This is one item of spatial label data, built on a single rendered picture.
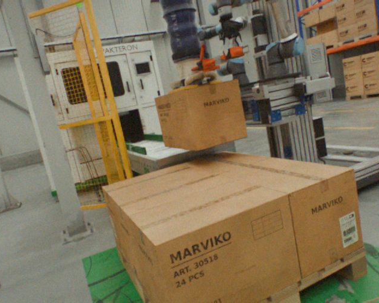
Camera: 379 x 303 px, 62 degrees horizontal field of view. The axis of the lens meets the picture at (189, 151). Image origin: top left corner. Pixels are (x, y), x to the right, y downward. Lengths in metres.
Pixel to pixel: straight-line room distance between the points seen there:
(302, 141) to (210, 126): 0.95
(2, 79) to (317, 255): 10.62
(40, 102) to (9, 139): 8.28
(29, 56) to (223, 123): 1.76
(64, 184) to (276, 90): 1.96
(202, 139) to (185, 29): 0.77
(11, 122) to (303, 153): 9.67
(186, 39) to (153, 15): 10.11
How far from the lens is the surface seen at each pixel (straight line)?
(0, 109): 11.28
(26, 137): 11.21
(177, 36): 2.31
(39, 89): 3.02
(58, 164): 3.02
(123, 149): 3.13
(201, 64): 2.10
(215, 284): 1.31
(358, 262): 1.81
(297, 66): 2.74
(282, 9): 2.30
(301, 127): 2.74
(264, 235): 1.37
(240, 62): 2.80
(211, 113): 2.07
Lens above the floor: 1.01
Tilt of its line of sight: 9 degrees down
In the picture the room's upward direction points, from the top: 12 degrees counter-clockwise
